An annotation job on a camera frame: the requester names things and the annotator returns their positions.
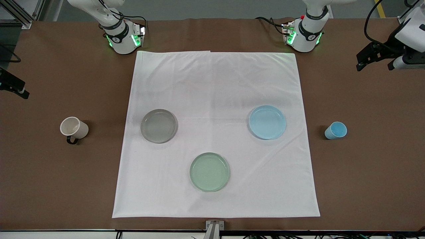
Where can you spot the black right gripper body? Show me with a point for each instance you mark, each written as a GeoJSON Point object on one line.
{"type": "Point", "coordinates": [7, 80]}

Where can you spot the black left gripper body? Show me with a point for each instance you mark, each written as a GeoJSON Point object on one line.
{"type": "Point", "coordinates": [386, 48]}

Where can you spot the blue cup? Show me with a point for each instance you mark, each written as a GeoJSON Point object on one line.
{"type": "Point", "coordinates": [336, 130]}

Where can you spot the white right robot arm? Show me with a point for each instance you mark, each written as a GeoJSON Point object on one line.
{"type": "Point", "coordinates": [121, 39]}

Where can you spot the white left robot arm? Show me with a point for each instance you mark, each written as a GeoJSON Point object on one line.
{"type": "Point", "coordinates": [307, 35]}

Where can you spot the blue round plate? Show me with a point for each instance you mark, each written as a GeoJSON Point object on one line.
{"type": "Point", "coordinates": [267, 122]}

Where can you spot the gray round plate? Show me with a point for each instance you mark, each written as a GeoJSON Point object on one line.
{"type": "Point", "coordinates": [158, 126]}

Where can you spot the green round plate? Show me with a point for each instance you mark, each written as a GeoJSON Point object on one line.
{"type": "Point", "coordinates": [210, 172]}

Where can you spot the white square cloth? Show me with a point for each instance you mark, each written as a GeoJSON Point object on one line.
{"type": "Point", "coordinates": [215, 86]}

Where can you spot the aluminium frame profile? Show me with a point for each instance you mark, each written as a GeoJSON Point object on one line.
{"type": "Point", "coordinates": [406, 11]}
{"type": "Point", "coordinates": [20, 15]}

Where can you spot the metal table edge bracket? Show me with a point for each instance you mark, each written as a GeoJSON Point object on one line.
{"type": "Point", "coordinates": [214, 228]}

